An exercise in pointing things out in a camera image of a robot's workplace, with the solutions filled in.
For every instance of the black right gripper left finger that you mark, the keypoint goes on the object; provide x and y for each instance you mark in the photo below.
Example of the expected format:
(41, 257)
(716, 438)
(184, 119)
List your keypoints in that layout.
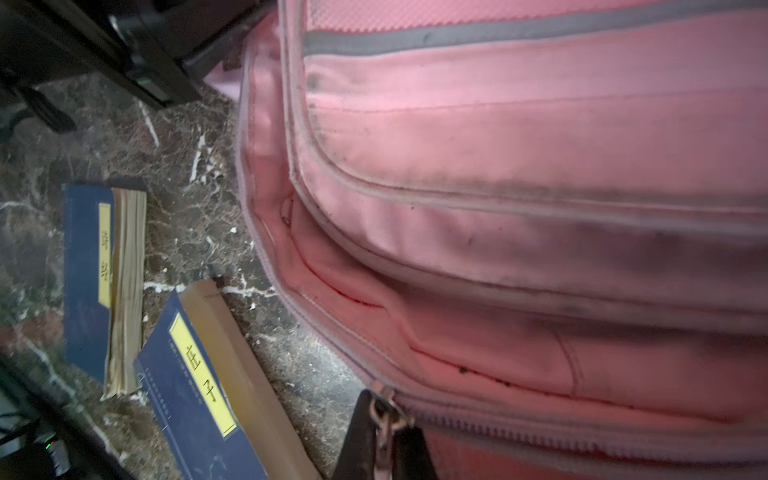
(357, 458)

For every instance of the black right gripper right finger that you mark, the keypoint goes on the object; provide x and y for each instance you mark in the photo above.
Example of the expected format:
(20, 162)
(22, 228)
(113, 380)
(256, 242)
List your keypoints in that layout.
(411, 456)

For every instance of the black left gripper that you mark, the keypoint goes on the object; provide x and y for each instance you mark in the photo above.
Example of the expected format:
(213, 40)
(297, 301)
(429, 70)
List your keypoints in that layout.
(158, 51)

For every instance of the dark blue book yellow label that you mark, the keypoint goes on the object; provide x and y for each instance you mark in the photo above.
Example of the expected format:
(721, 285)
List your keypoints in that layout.
(212, 399)

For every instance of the pink student backpack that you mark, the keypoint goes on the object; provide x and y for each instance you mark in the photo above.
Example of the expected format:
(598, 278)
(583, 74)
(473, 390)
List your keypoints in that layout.
(536, 230)

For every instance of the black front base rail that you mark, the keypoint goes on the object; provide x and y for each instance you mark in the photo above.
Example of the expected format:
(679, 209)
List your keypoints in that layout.
(39, 440)

